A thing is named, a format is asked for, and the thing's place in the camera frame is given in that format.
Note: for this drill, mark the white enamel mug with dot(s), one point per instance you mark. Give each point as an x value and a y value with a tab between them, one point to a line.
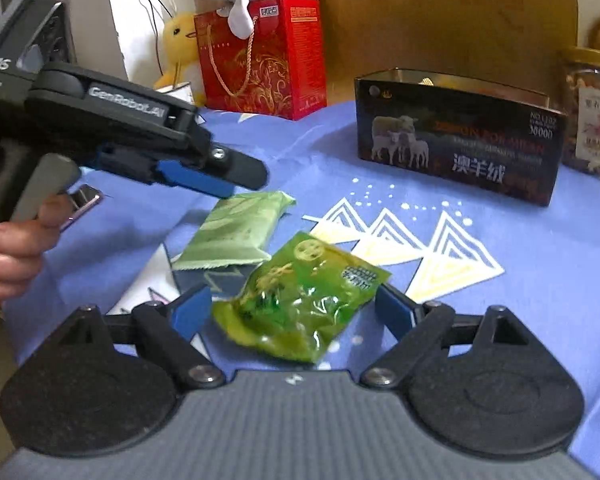
182	92

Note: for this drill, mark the clear nut jar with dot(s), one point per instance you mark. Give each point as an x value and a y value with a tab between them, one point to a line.
595	110

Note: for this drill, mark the red gift box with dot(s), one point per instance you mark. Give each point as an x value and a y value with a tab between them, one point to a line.
280	60

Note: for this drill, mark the yellow duck plush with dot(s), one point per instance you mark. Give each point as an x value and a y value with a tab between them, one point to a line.
180	40

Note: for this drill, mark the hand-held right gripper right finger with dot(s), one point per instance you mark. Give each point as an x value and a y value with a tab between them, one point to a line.
395	310

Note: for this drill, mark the blue printed blanket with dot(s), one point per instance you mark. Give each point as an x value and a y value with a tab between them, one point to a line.
480	260

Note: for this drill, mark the person's left hand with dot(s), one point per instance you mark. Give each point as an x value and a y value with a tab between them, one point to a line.
10	260

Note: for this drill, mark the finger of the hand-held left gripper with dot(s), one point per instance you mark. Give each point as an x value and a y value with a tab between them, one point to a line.
240	170
190	180

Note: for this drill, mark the light green snack packet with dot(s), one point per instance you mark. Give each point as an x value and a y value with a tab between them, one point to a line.
235	230

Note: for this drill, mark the black sheep print box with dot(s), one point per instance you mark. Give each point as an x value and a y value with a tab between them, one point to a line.
480	160

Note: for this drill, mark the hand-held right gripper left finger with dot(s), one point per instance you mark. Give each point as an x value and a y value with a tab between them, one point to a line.
195	310

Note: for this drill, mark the wooden headboard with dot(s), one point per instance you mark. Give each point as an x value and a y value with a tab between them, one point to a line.
430	10

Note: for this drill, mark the green clear snack packet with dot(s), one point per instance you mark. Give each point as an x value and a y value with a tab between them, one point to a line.
300	300

